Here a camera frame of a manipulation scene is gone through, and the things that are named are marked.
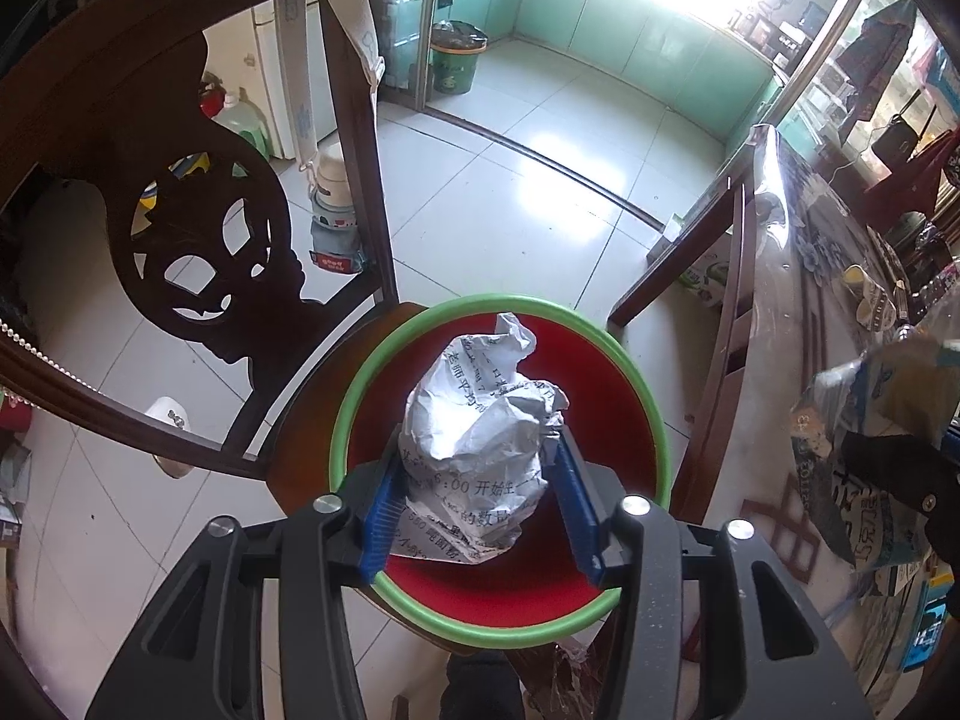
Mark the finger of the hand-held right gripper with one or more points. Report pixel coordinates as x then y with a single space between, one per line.
900 472

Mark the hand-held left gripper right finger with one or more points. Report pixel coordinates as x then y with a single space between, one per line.
577 510

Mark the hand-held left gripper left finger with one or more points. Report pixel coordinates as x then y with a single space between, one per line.
379 525

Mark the blue white plastic packet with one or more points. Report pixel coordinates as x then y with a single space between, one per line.
877 390

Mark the red bin with green rim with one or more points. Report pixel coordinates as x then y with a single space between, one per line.
465 600

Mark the printed paper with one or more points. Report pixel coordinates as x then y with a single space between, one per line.
480 420

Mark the blue flat packet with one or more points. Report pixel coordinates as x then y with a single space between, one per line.
926 622

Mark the dining table with printed cover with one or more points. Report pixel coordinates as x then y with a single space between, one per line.
772 360

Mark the white slipper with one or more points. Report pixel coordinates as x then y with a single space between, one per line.
169 420

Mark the green white cardboard box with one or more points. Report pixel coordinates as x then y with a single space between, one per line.
705 270

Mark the grey patterned container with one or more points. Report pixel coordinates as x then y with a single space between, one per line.
334 244

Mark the red hanging cloth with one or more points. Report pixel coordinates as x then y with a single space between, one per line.
911 184

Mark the carved dark wooden chair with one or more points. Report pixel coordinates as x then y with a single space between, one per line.
210 255

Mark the black hanging bag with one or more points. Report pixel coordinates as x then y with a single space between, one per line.
894 142

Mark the white electric kettle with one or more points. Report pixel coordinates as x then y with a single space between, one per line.
330 180

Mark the yellow bag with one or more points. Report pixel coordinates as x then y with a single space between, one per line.
191 165

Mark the dark hanging garment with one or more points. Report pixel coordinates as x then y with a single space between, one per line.
877 52

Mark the green water jug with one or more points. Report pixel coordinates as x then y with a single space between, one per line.
240 120

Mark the green kitchen bucket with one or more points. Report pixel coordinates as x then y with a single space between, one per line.
454 71

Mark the white refrigerator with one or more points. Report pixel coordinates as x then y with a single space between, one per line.
292 75

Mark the teal kitchen cabinets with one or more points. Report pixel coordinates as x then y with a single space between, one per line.
600 15

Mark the glass sliding door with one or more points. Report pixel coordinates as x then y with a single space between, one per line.
405 15

